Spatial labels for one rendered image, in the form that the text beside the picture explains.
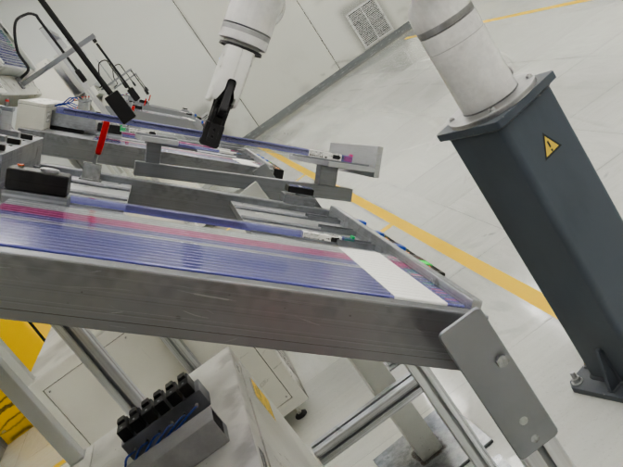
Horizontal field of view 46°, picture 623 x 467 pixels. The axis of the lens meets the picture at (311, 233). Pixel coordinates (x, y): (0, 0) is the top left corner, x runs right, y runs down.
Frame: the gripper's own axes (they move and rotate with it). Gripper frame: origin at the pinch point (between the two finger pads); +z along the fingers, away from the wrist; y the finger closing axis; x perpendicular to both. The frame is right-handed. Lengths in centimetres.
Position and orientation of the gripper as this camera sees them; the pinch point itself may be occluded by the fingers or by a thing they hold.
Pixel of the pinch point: (211, 134)
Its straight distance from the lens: 127.5
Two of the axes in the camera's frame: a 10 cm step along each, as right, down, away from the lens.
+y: 2.0, 1.9, -9.6
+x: 9.2, 3.0, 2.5
